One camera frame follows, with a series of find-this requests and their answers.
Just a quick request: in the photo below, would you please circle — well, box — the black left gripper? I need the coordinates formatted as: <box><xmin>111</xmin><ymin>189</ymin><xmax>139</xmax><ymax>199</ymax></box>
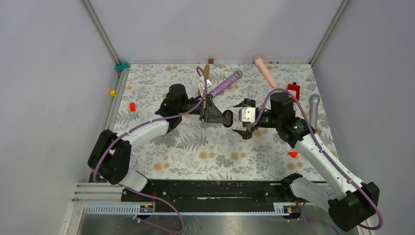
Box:
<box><xmin>178</xmin><ymin>94</ymin><xmax>228</xmax><ymax>123</ymax></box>

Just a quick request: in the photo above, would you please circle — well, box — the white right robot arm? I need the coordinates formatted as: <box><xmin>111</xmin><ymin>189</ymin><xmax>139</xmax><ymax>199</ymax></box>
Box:
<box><xmin>236</xmin><ymin>89</ymin><xmax>383</xmax><ymax>232</ymax></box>

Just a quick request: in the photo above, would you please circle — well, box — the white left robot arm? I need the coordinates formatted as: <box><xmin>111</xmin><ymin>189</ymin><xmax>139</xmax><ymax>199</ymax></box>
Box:
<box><xmin>88</xmin><ymin>84</ymin><xmax>233</xmax><ymax>201</ymax></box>

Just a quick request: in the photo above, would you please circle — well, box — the floral table mat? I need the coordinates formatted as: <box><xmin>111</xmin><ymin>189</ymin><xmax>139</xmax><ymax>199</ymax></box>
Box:
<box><xmin>114</xmin><ymin>64</ymin><xmax>323</xmax><ymax>181</ymax></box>

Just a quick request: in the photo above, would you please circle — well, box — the purple glitter microphone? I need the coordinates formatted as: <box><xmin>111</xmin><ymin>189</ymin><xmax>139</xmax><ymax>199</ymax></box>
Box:
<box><xmin>209</xmin><ymin>70</ymin><xmax>243</xmax><ymax>98</ymax></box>

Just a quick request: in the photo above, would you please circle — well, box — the gold microphone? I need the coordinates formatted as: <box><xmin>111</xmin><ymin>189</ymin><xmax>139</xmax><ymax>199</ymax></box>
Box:
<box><xmin>200</xmin><ymin>64</ymin><xmax>210</xmax><ymax>81</ymax></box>

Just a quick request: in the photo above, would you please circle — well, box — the red box with label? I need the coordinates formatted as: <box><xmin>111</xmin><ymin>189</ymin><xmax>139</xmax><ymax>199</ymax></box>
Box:
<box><xmin>287</xmin><ymin>82</ymin><xmax>300</xmax><ymax>101</ymax></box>

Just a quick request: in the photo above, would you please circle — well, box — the red triangle block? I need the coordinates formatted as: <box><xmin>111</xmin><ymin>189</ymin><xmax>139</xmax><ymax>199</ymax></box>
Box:
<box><xmin>288</xmin><ymin>151</ymin><xmax>299</xmax><ymax>159</ymax></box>

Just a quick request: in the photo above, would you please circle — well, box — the pink microphone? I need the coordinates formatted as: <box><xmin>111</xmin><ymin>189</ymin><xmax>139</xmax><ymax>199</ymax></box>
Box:
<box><xmin>253</xmin><ymin>56</ymin><xmax>277</xmax><ymax>89</ymax></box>

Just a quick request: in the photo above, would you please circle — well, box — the silver grey microphone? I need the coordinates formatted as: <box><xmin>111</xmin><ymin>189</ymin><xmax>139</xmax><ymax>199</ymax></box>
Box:
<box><xmin>309</xmin><ymin>94</ymin><xmax>320</xmax><ymax>129</ymax></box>

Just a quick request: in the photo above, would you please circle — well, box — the small red block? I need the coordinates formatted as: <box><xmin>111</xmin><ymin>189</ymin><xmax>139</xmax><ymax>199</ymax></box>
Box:
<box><xmin>129</xmin><ymin>102</ymin><xmax>136</xmax><ymax>112</ymax></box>

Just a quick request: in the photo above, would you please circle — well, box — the teal corner clamp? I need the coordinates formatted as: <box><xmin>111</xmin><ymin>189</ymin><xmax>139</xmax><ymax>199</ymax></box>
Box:
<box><xmin>115</xmin><ymin>61</ymin><xmax>129</xmax><ymax>72</ymax></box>

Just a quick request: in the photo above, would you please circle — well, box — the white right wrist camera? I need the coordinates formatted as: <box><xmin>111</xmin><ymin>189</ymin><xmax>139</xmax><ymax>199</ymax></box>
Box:
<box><xmin>238</xmin><ymin>107</ymin><xmax>256</xmax><ymax>123</ymax></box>

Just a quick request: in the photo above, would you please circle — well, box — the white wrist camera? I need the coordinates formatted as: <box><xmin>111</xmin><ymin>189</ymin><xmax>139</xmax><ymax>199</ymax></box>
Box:
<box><xmin>238</xmin><ymin>107</ymin><xmax>256</xmax><ymax>123</ymax></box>
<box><xmin>198</xmin><ymin>76</ymin><xmax>212</xmax><ymax>95</ymax></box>

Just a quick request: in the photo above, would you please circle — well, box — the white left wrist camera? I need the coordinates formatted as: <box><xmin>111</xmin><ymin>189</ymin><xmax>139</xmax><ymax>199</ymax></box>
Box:
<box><xmin>198</xmin><ymin>76</ymin><xmax>212</xmax><ymax>95</ymax></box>

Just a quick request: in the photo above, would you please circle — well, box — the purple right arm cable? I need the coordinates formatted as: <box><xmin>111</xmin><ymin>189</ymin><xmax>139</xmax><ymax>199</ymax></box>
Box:
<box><xmin>248</xmin><ymin>88</ymin><xmax>384</xmax><ymax>235</ymax></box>

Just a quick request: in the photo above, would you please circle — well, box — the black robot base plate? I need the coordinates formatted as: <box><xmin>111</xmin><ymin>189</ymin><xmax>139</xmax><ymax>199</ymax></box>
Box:
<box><xmin>121</xmin><ymin>179</ymin><xmax>298</xmax><ymax>213</ymax></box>

